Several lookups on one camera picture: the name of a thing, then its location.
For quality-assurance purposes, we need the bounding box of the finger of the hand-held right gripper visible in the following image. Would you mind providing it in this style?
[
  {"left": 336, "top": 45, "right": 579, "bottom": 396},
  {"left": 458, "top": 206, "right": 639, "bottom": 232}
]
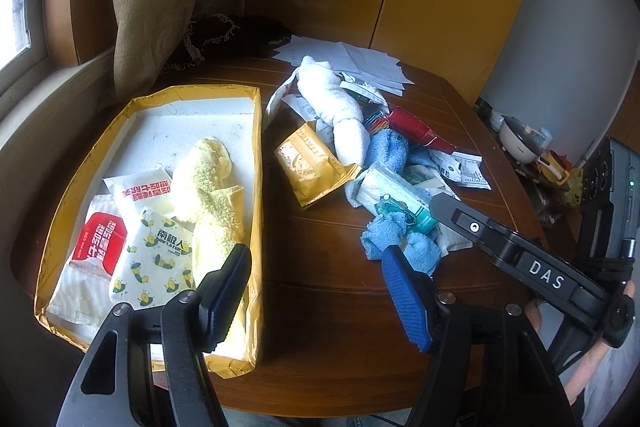
[{"left": 429, "top": 194, "right": 526, "bottom": 265}]

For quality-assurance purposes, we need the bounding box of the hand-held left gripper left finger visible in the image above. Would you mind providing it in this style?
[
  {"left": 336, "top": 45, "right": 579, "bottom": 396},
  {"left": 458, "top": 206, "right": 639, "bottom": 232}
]
[{"left": 57, "top": 243, "right": 252, "bottom": 427}]

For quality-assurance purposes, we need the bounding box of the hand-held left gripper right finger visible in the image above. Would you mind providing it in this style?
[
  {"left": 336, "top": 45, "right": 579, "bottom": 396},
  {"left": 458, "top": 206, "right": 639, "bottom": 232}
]
[{"left": 381, "top": 245, "right": 586, "bottom": 427}]

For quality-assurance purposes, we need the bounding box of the white blue printed sachet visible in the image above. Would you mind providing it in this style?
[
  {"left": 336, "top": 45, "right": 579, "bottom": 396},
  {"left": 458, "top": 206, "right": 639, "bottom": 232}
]
[{"left": 429, "top": 149, "right": 494, "bottom": 192}]

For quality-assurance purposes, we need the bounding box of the white green tissue packet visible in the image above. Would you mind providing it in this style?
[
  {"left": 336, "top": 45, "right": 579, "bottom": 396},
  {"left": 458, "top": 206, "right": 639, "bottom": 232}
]
[{"left": 356, "top": 162, "right": 437, "bottom": 236}]

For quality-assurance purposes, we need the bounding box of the blue towel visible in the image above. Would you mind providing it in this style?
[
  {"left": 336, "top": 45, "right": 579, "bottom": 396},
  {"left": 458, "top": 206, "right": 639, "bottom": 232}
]
[{"left": 360, "top": 129, "right": 443, "bottom": 278}]

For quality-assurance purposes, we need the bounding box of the red foil packet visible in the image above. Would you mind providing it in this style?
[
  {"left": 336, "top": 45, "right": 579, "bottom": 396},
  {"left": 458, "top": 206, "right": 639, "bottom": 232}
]
[{"left": 387, "top": 106, "right": 457, "bottom": 154}]

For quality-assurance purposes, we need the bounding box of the blue green printed packet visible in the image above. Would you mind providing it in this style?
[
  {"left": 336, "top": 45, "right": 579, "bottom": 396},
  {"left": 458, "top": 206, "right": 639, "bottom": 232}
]
[{"left": 364, "top": 104, "right": 392, "bottom": 132}]

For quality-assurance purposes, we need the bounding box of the orange foil packet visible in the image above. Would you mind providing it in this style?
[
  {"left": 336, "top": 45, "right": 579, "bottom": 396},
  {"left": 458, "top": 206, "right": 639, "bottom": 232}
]
[{"left": 273, "top": 122, "right": 362, "bottom": 208}]

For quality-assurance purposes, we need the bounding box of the yellow cardboard box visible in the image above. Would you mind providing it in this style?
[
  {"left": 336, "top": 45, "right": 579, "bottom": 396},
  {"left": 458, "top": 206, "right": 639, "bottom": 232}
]
[{"left": 32, "top": 85, "right": 265, "bottom": 380}]

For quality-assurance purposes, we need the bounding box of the white towel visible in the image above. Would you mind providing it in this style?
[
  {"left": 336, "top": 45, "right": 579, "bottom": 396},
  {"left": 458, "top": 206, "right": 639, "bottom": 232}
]
[{"left": 294, "top": 55, "right": 374, "bottom": 166}]

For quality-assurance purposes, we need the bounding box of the person's right forearm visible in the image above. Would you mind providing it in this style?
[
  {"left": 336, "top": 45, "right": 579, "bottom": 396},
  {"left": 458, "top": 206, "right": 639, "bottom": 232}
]
[{"left": 582, "top": 342, "right": 640, "bottom": 427}]

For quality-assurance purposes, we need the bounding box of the person's right hand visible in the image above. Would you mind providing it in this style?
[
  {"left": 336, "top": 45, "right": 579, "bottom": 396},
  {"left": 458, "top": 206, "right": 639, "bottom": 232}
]
[{"left": 525, "top": 279, "right": 640, "bottom": 408}]

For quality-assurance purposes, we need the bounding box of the lemon print tissue packet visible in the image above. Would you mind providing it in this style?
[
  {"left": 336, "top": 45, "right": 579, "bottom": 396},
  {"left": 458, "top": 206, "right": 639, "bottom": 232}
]
[{"left": 109, "top": 206, "right": 197, "bottom": 309}]

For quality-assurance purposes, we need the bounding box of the small white cooking pot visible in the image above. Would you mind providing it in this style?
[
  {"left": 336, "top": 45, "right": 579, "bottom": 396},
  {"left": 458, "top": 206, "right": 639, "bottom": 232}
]
[{"left": 499, "top": 115, "right": 544, "bottom": 166}]

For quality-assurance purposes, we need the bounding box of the yellow towel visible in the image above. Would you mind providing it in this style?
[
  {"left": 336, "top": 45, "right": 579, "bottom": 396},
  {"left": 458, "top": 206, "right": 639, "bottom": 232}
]
[{"left": 171, "top": 136, "right": 249, "bottom": 355}]

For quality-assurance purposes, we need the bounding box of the white packet red print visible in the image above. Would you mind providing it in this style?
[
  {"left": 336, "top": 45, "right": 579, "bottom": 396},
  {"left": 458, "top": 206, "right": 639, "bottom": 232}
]
[{"left": 102, "top": 163, "right": 174, "bottom": 229}]

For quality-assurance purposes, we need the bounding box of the red label wipes packet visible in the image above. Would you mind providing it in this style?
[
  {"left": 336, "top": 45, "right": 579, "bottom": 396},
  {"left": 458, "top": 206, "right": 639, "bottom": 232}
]
[{"left": 47, "top": 194, "right": 127, "bottom": 329}]

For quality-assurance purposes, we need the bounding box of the stack of paper sheets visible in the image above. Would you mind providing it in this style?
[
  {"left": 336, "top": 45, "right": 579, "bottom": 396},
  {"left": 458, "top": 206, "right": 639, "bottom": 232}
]
[{"left": 274, "top": 35, "right": 415, "bottom": 96}]

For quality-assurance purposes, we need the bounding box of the white plastic packet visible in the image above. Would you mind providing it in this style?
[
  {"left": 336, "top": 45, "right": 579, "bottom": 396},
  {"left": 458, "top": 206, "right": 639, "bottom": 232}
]
[{"left": 265, "top": 71, "right": 321, "bottom": 128}]

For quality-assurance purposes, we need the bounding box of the dark fringed cloth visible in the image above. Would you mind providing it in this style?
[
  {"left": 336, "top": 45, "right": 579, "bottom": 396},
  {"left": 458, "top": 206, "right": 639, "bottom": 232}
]
[{"left": 160, "top": 13, "right": 294, "bottom": 74}]

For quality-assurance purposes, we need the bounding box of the window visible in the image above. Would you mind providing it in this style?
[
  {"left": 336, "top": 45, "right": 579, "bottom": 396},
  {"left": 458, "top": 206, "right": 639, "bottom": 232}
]
[{"left": 0, "top": 0, "right": 49, "bottom": 68}]

